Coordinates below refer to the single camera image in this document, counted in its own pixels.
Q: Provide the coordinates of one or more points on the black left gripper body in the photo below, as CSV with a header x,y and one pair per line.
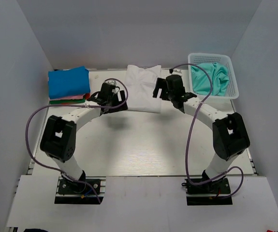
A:
x,y
110,100

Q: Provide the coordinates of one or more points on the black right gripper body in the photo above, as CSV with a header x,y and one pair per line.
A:
x,y
170,94

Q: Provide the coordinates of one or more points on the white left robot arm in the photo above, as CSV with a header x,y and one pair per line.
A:
x,y
59,138

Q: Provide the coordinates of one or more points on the folded blue t shirt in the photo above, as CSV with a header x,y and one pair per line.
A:
x,y
72,82

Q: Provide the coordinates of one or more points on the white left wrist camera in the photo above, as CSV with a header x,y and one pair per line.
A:
x,y
112,82

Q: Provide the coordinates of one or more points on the white plastic basket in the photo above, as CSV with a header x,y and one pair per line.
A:
x,y
232,89

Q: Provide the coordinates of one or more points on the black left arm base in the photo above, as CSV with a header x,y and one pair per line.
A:
x,y
80,194

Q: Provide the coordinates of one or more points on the folded red t shirt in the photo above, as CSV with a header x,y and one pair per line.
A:
x,y
87,96

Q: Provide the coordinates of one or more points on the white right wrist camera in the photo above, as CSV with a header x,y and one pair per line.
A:
x,y
175,71

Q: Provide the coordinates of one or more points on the folded green t shirt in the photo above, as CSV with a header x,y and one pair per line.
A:
x,y
67,101

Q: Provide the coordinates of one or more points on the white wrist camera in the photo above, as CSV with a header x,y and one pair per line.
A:
x,y
112,82
175,71

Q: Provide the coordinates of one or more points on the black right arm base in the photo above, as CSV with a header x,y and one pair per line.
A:
x,y
210,194

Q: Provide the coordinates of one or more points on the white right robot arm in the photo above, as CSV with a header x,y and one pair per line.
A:
x,y
230,137

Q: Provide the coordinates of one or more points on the teal t shirt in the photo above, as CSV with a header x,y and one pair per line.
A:
x,y
210,76

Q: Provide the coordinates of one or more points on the white t shirt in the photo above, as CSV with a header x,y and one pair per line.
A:
x,y
140,84

